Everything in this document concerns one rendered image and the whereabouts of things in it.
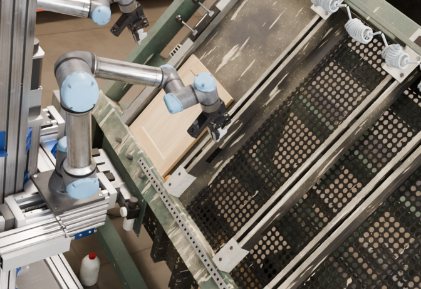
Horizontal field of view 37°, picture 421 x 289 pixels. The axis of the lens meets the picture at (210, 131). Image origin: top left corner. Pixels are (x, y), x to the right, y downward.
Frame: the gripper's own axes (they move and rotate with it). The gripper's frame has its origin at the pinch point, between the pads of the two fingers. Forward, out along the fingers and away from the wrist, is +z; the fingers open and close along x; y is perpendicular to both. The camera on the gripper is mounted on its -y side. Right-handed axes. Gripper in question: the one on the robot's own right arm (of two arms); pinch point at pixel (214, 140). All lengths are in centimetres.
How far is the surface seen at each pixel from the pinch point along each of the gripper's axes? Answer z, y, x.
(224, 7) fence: 1, 49, 62
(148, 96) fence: 30, 0, 65
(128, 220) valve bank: 51, -42, 25
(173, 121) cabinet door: 29, 0, 43
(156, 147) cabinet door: 36, -12, 41
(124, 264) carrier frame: 100, -54, 36
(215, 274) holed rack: 34, -28, -31
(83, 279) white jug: 104, -76, 46
